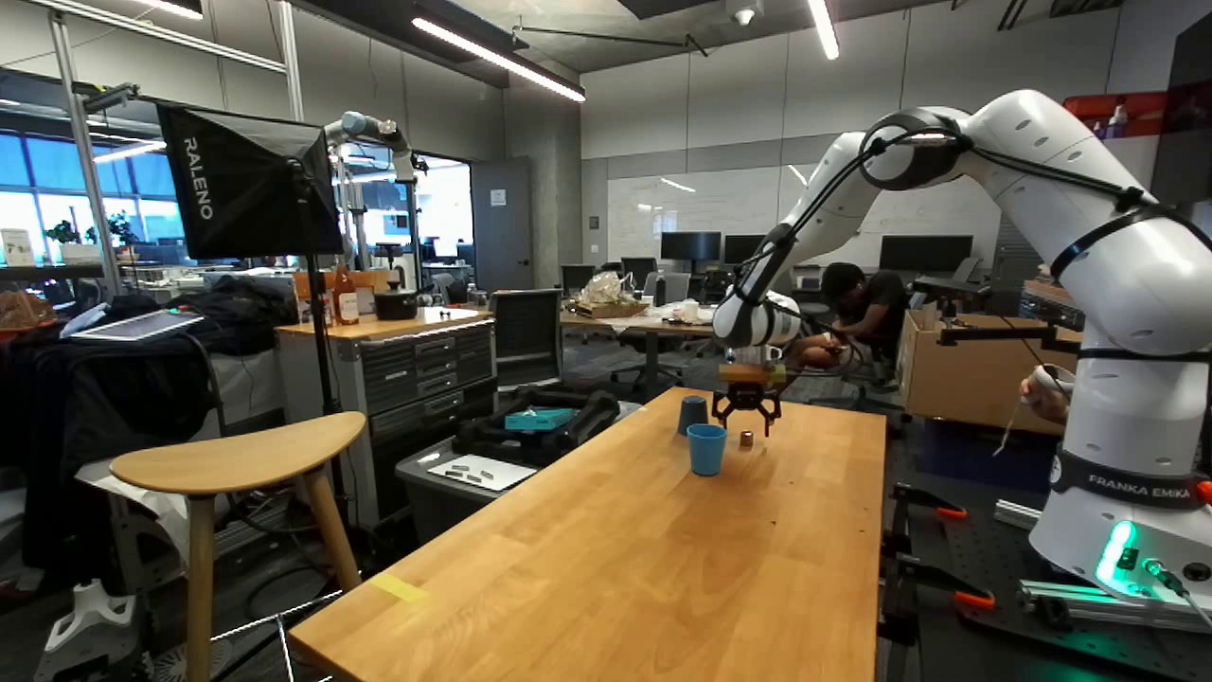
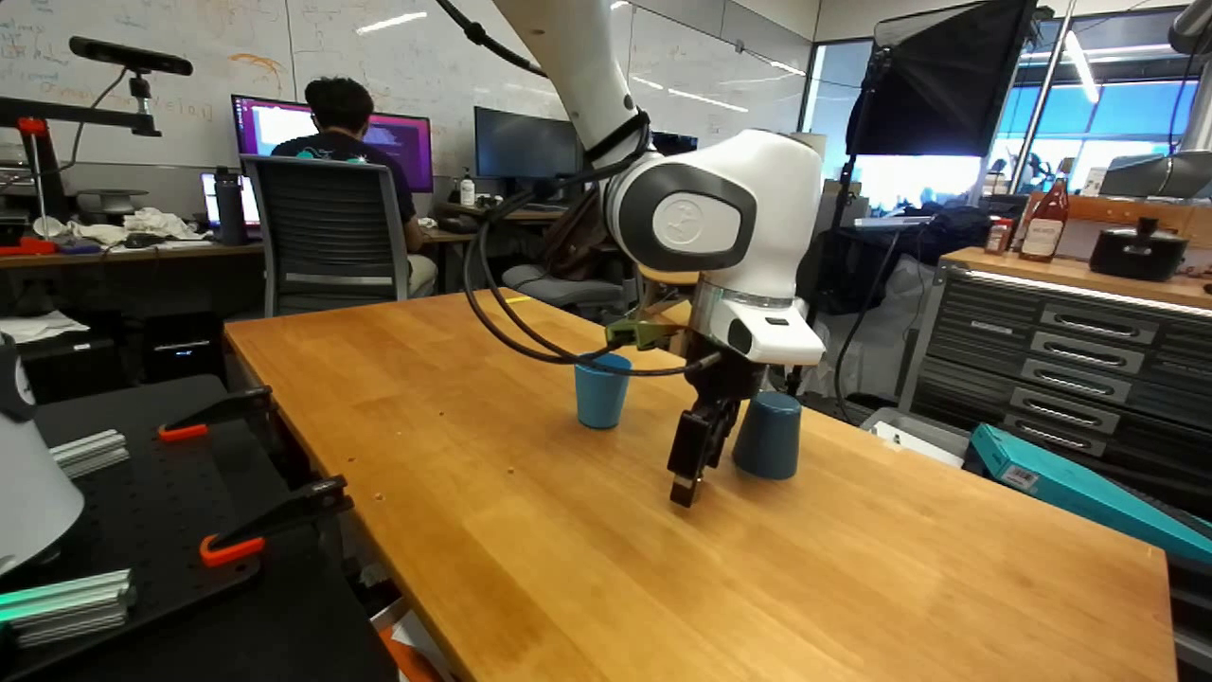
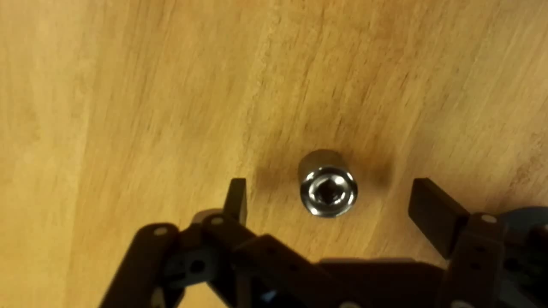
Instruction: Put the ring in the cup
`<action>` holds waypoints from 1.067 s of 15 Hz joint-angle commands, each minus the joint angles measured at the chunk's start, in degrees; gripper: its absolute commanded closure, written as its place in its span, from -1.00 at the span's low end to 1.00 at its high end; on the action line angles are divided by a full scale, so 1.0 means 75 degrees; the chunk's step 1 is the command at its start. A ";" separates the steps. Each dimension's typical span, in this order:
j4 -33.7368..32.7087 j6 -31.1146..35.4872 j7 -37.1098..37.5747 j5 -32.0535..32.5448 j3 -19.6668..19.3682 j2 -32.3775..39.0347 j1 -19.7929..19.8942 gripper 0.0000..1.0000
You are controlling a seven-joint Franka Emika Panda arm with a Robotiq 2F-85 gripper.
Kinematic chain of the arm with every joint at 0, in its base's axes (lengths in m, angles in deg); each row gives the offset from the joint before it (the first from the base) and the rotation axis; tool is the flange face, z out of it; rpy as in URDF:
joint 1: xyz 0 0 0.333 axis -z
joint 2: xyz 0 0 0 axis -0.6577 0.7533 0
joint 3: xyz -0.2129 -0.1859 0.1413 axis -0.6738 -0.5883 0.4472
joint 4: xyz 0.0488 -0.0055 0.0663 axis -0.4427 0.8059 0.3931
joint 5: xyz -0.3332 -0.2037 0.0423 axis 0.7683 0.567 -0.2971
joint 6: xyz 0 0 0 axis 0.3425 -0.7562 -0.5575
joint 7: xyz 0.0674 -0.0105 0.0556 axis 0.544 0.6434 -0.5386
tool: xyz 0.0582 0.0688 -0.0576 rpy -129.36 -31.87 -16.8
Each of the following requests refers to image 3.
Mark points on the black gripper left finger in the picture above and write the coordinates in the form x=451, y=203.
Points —
x=237, y=202

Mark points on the dark blue plastic cup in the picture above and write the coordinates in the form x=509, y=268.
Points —
x=528, y=217

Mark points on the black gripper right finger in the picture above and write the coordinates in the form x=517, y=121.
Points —
x=435, y=207

